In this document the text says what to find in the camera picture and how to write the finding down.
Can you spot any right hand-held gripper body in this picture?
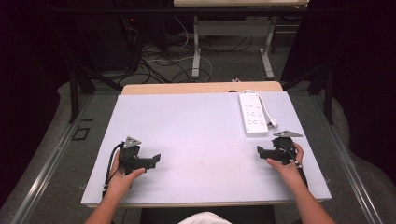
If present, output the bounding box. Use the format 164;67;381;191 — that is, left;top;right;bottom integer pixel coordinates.
270;130;304;166

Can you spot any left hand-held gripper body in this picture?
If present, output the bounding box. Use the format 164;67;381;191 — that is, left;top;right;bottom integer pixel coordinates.
119;135;149;175

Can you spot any person's right hand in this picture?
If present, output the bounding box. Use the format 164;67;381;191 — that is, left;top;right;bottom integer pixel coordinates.
265;142;305;189

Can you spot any person's left hand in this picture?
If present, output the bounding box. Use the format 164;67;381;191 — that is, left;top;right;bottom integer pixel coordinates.
105;151;147;200

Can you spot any white power strip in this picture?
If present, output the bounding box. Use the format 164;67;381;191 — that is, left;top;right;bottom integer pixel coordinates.
241;89;279;130
238;92;270;135

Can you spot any white table mat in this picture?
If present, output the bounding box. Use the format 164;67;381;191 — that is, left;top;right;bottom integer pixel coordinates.
80;91;332;207

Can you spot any black metal stand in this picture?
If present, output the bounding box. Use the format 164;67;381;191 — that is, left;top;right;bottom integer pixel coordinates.
280;60;336;126
67;60;124;124

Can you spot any person's white clothing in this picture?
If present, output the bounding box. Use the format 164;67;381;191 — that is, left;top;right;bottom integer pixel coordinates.
177;211;233;224

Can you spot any black computer tower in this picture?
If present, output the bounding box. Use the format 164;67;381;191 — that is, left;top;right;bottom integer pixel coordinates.
88;13;143;73

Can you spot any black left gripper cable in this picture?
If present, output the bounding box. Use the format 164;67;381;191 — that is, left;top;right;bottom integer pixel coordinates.
102;142;126;200

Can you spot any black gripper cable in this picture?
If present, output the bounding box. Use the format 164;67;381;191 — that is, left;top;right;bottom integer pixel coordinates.
102;142;126;200
279;144;310;189

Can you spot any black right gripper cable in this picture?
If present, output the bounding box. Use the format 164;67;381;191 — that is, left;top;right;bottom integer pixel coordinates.
279;144;310;189

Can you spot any black floor socket frame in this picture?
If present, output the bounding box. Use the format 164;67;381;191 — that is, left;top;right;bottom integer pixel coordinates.
71;126;92;142

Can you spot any metal floor rail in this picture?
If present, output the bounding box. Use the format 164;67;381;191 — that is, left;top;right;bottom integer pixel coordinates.
9;92;95;224
310;92;385;224

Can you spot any tangle of floor cables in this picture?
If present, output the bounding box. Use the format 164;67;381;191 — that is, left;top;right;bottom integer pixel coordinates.
120;15;260;85

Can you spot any white metal frame desk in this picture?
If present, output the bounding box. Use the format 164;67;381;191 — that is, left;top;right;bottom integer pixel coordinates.
173;0;310;80

